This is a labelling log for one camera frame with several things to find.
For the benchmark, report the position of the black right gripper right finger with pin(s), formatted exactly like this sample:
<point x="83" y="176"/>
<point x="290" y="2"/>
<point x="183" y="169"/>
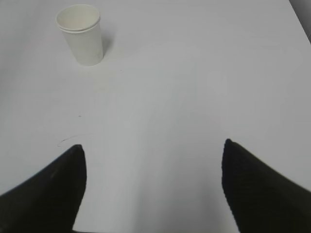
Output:
<point x="262" y="200"/>

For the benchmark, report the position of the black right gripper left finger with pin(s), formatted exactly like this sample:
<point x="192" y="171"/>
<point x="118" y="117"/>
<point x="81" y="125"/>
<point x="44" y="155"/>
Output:
<point x="49" y="201"/>

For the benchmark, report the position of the white paper cup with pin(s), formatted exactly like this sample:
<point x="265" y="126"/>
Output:
<point x="80" y="25"/>

